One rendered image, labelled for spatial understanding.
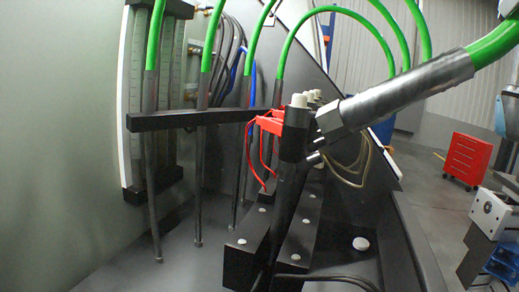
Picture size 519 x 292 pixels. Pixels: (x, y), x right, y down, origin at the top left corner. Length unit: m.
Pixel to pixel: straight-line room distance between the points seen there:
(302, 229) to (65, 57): 0.38
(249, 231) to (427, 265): 0.27
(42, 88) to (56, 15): 0.09
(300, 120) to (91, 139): 0.30
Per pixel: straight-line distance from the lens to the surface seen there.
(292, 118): 0.24
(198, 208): 0.44
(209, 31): 0.38
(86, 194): 0.41
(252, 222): 0.32
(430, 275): 0.39
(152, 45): 0.33
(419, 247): 0.44
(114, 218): 0.47
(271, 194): 0.36
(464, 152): 4.51
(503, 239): 0.76
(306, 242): 0.30
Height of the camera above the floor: 1.17
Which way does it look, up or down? 17 degrees down
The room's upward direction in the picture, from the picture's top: 7 degrees clockwise
